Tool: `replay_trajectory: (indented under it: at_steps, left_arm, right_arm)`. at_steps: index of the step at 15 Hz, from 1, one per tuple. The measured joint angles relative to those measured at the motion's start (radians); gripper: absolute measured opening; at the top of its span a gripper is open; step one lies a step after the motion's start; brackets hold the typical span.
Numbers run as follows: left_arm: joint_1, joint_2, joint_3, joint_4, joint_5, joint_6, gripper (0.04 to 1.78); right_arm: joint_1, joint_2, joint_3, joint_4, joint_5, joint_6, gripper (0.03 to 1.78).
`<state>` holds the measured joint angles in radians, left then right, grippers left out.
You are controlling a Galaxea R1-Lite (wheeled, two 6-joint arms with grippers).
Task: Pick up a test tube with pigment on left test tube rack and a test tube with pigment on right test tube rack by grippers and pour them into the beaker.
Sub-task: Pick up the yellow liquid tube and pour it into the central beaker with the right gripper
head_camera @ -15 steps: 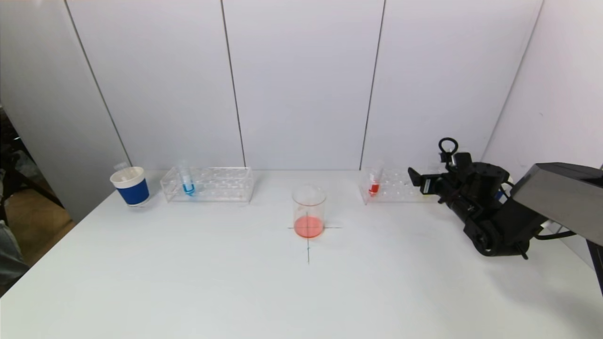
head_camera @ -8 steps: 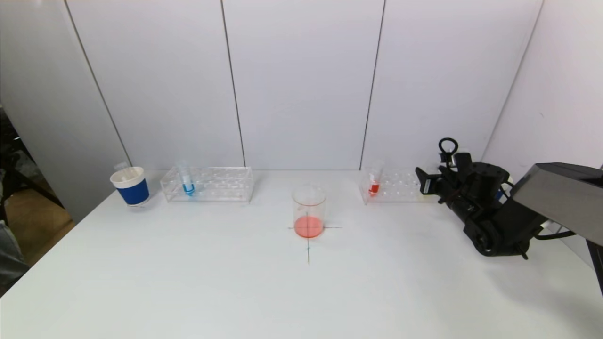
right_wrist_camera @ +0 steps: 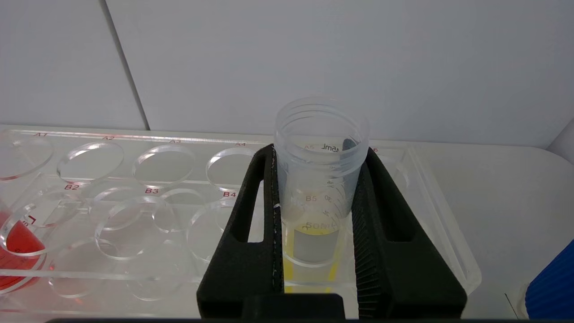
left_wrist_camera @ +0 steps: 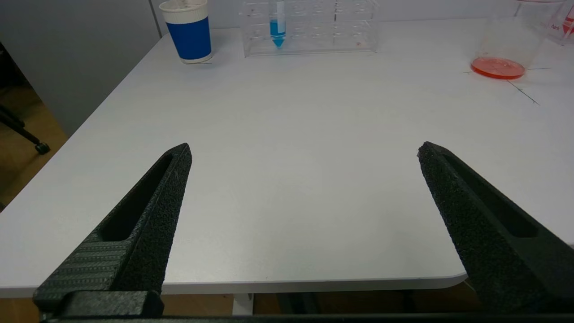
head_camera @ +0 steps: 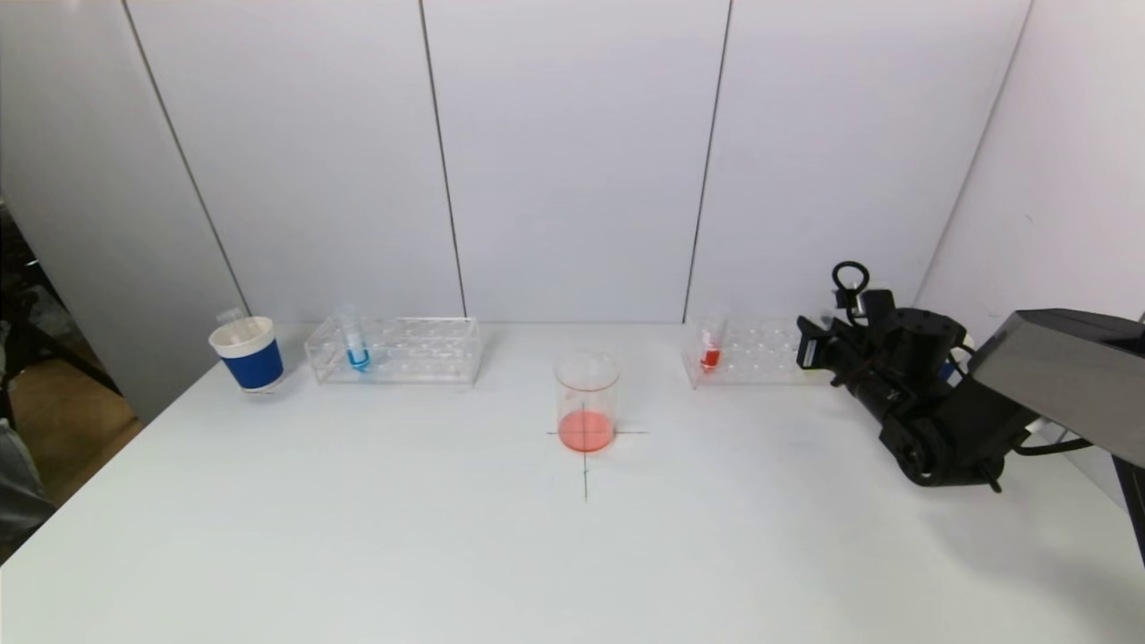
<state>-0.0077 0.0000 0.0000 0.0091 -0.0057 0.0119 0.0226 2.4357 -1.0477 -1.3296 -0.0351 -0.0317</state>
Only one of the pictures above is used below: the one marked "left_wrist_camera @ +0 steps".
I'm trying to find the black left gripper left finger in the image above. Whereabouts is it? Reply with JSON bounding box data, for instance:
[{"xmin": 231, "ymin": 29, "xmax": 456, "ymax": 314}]
[{"xmin": 32, "ymin": 143, "xmax": 193, "ymax": 314}]

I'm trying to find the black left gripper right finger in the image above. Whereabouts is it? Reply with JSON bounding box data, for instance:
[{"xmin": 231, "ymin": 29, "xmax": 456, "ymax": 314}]
[{"xmin": 417, "ymin": 141, "xmax": 574, "ymax": 314}]

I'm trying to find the clear glass beaker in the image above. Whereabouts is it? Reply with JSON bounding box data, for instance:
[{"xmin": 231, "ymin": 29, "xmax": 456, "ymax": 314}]
[{"xmin": 470, "ymin": 0, "xmax": 566, "ymax": 80}]

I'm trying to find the clear acrylic test tube rack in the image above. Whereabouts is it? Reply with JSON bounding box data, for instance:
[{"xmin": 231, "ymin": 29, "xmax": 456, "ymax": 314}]
[
  {"xmin": 548, "ymin": 0, "xmax": 574, "ymax": 45},
  {"xmin": 239, "ymin": 0, "xmax": 379, "ymax": 58}
]

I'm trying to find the blue pigment test tube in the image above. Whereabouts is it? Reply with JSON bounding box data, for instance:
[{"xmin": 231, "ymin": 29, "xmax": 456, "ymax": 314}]
[{"xmin": 269, "ymin": 0, "xmax": 287, "ymax": 49}]

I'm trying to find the white table leg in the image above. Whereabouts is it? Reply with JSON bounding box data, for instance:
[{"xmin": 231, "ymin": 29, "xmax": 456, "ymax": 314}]
[{"xmin": 232, "ymin": 293, "xmax": 254, "ymax": 315}]

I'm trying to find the blue white paper cup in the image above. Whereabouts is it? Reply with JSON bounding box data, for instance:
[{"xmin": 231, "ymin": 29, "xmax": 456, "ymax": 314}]
[{"xmin": 159, "ymin": 0, "xmax": 213, "ymax": 64}]

